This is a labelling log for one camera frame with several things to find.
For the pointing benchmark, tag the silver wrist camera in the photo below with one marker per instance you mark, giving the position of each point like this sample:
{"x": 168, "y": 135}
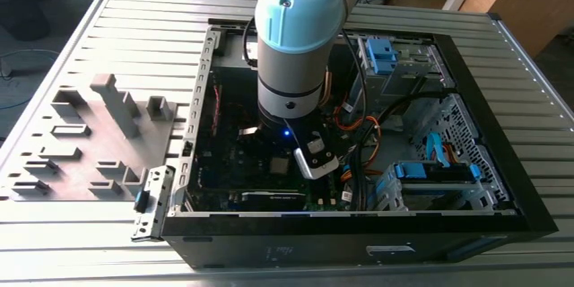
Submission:
{"x": 313, "y": 171}

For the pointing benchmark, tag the blue plastic drive latch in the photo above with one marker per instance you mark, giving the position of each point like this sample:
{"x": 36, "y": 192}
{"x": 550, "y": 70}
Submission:
{"x": 380, "y": 55}

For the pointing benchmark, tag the black graphics card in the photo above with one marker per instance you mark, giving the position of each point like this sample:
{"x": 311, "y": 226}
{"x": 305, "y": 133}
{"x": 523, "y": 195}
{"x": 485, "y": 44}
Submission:
{"x": 273, "y": 199}

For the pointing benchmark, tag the grey power supply unit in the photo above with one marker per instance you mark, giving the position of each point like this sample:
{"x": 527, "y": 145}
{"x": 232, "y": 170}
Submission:
{"x": 231, "y": 51}

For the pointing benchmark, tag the grey parts rack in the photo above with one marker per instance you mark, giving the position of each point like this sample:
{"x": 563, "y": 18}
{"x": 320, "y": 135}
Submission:
{"x": 112, "y": 152}

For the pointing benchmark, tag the hard disk in blue carrier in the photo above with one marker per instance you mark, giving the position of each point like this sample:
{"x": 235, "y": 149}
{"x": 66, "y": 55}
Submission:
{"x": 416, "y": 170}

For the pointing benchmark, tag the black RAM slot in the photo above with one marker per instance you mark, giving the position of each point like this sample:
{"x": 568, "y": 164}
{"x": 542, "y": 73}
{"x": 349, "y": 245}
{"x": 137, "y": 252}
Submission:
{"x": 331, "y": 193}
{"x": 317, "y": 193}

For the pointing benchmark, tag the metal expansion slot bracket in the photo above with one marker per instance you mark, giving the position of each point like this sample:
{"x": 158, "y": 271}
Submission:
{"x": 157, "y": 186}

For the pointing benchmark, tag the blue bracket latch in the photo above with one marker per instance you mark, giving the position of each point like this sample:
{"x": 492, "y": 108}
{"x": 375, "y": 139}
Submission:
{"x": 142, "y": 199}

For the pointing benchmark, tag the silver square CPU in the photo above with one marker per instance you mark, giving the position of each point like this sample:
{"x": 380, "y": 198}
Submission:
{"x": 279, "y": 165}

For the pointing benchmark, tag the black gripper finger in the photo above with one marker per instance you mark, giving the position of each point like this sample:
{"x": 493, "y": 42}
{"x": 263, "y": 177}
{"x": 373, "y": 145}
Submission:
{"x": 249, "y": 131}

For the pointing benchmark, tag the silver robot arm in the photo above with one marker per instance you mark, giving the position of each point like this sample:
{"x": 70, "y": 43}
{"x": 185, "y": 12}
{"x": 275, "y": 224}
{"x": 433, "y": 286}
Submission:
{"x": 295, "y": 65}

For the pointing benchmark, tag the black PC case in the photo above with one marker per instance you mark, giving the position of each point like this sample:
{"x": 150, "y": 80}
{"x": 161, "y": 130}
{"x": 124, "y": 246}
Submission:
{"x": 313, "y": 243}

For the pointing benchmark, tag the blue plastic bay rail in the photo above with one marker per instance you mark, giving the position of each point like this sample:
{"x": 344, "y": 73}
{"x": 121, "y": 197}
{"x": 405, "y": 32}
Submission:
{"x": 380, "y": 189}

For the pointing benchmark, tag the silver metal disk bay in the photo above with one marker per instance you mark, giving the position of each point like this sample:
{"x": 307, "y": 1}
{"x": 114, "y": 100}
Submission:
{"x": 481, "y": 196}

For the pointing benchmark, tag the black waste bin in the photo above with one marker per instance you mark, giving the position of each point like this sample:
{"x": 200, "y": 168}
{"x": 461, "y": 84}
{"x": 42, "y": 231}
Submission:
{"x": 28, "y": 25}

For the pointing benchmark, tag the silver metal drive cage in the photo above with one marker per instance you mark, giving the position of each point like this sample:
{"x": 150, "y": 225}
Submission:
{"x": 393, "y": 82}

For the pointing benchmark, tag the CPU socket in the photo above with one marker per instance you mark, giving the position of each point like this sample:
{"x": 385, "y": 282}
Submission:
{"x": 273, "y": 176}

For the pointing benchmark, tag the green motherboard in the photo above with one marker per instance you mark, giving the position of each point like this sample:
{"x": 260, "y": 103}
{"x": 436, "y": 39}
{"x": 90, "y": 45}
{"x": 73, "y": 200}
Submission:
{"x": 232, "y": 166}

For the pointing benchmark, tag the wooden cabinet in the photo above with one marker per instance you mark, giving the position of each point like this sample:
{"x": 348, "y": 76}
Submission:
{"x": 528, "y": 4}

